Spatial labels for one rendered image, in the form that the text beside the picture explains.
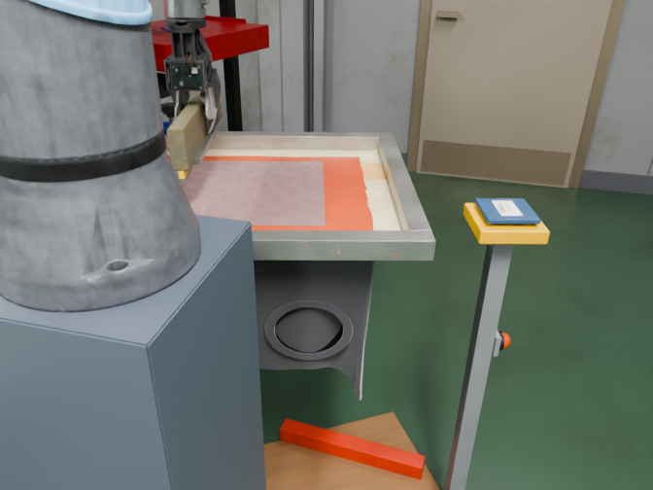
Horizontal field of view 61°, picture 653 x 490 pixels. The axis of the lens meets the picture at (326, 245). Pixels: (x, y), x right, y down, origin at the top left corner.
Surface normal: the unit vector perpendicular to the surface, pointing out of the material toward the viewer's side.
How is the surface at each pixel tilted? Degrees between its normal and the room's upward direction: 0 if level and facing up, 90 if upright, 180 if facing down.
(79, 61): 90
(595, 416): 0
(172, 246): 72
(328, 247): 90
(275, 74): 90
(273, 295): 91
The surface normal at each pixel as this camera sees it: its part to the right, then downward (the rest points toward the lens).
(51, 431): -0.24, 0.46
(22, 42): 0.13, 0.48
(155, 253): 0.76, 0.03
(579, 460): 0.01, -0.88
